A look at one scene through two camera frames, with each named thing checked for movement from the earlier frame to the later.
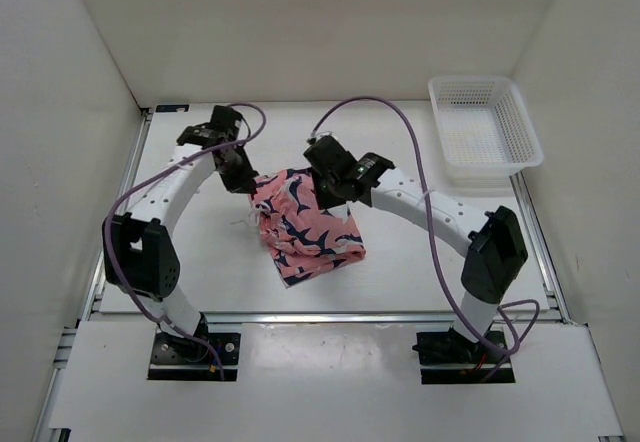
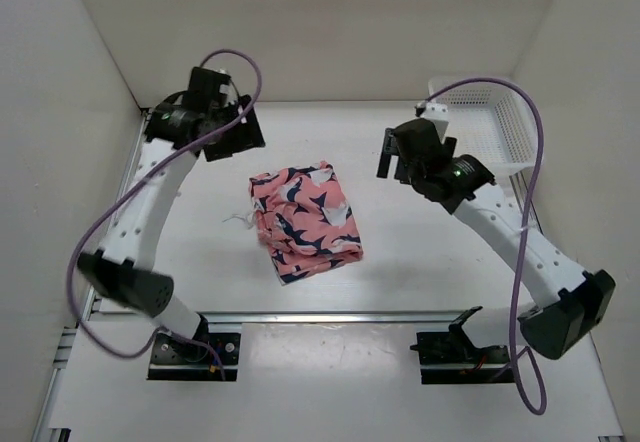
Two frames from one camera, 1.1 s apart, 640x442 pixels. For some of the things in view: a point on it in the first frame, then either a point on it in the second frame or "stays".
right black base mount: [445, 358] stays
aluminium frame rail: [101, 318] stays
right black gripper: [323, 201] → [389, 150]
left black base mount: [173, 358] stays
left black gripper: [244, 183] → [248, 136]
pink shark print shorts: [302, 239] stays
